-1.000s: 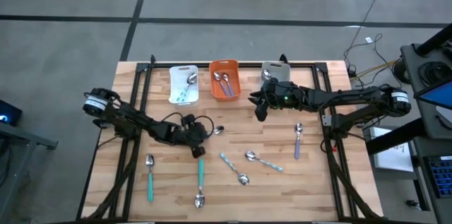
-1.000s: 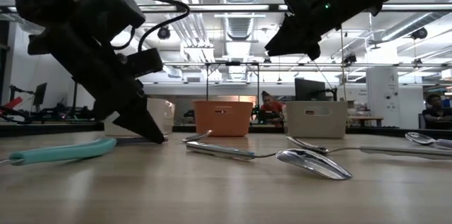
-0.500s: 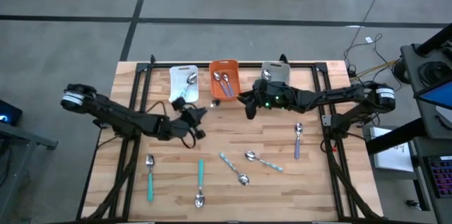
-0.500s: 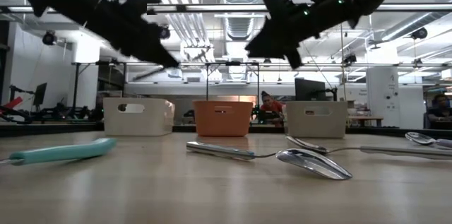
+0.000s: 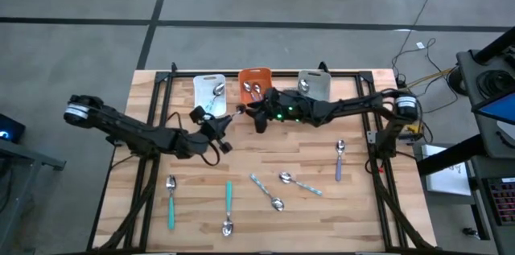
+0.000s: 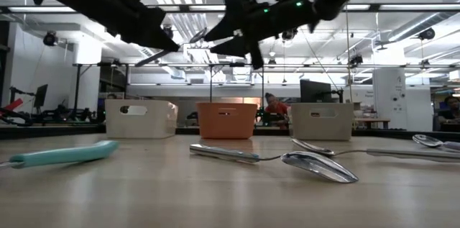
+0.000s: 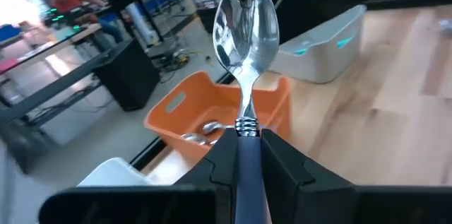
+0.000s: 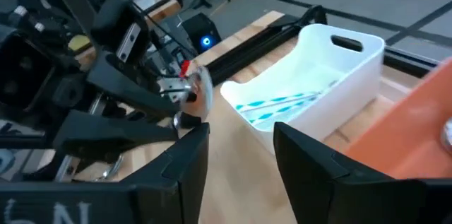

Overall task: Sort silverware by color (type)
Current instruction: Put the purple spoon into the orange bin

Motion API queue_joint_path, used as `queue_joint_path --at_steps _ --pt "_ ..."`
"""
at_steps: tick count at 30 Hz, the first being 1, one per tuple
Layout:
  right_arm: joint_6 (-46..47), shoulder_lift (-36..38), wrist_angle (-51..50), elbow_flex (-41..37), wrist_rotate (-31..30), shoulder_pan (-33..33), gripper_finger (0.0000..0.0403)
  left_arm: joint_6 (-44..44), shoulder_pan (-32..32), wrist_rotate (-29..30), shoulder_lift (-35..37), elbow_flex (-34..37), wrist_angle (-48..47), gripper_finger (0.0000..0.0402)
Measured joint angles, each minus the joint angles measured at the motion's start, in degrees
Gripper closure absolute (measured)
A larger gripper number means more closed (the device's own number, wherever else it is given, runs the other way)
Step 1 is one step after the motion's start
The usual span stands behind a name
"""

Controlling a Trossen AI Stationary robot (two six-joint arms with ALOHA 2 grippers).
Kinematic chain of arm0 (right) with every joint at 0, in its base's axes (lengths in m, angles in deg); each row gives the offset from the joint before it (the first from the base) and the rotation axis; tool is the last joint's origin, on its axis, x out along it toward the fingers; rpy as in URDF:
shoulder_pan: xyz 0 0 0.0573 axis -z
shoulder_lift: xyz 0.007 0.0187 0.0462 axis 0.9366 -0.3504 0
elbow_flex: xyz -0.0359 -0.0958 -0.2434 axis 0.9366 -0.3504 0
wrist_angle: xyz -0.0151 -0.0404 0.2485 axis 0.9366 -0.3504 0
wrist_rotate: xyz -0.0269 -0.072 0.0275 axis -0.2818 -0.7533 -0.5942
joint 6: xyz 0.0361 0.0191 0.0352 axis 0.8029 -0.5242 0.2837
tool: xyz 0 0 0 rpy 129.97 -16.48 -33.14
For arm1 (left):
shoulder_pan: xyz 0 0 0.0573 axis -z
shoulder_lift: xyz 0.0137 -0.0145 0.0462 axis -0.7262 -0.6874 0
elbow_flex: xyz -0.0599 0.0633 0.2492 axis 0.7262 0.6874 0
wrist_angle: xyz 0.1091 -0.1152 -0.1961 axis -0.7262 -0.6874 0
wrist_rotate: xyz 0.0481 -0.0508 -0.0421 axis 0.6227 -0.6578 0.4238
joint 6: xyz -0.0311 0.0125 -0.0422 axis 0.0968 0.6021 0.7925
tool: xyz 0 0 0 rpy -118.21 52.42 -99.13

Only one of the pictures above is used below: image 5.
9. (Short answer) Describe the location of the yellow floor cable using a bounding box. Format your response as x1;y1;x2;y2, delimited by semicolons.
408;68;455;88

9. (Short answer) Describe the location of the black metal beam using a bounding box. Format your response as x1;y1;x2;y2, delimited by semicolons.
416;133;515;178

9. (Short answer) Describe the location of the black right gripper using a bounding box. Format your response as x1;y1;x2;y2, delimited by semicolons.
245;88;323;124

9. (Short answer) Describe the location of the laptop with blue screen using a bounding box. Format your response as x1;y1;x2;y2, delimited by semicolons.
471;90;515;126

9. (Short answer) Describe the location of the long black floor cable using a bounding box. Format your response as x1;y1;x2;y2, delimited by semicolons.
390;0;447;72

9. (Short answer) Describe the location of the yellow plug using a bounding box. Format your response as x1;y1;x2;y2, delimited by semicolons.
405;125;423;142

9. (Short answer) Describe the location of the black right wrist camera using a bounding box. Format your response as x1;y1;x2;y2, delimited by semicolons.
253;113;270;134

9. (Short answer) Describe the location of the looped black floor cable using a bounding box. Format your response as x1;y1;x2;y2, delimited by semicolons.
396;37;459;112

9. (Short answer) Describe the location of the grey plastic bin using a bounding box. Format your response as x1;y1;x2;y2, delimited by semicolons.
297;69;332;103

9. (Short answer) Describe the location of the small black floor object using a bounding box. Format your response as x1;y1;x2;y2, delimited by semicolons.
461;226;480;241

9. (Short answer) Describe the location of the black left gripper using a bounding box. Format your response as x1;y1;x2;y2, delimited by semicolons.
199;113;238;154

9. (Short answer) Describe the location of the black cable coil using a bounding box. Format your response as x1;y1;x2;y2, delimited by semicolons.
476;68;515;96

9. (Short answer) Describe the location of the orange plastic bin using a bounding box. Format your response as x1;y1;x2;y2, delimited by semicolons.
237;67;274;105

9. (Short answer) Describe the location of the grey equipment cart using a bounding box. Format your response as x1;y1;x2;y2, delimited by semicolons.
455;25;515;159

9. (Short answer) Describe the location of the white plastic bin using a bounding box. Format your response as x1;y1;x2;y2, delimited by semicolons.
192;73;228;118

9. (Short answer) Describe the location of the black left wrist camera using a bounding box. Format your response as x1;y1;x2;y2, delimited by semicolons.
188;105;207;124

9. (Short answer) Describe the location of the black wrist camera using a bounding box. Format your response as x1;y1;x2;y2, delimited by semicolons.
188;105;207;124
253;113;270;134

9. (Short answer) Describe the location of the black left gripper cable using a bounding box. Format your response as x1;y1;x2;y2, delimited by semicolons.
200;141;222;167

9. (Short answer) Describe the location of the grey side table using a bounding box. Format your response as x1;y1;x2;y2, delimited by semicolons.
0;137;68;254

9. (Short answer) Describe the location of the backlit keyboard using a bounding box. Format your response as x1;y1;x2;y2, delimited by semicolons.
481;176;515;227

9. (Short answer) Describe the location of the black device blue light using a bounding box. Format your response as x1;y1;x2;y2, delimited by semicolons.
0;112;27;144

